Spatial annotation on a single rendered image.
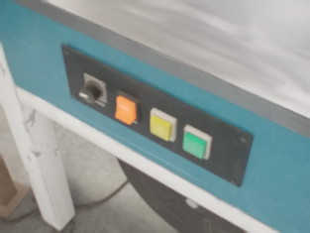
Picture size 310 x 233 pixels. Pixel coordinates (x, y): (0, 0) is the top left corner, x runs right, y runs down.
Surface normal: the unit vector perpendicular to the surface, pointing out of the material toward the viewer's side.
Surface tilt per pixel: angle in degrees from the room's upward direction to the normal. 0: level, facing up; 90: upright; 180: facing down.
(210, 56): 0
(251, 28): 0
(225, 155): 90
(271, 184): 90
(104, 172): 0
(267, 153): 90
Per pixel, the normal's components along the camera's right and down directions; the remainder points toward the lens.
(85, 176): 0.00, -0.67
